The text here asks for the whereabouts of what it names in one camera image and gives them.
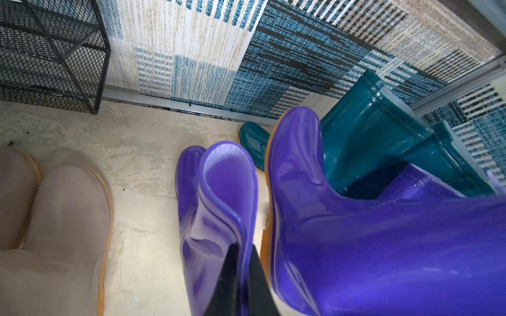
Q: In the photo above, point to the black wire mesh shelf rack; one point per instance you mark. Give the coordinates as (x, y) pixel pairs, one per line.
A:
(54, 54)

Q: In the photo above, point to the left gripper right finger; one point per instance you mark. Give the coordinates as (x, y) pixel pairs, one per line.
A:
(260, 301)

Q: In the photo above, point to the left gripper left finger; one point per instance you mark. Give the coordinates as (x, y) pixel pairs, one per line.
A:
(225, 296)

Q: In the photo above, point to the beige rain boot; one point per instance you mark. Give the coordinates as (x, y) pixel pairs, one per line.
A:
(59, 269)
(20, 179)

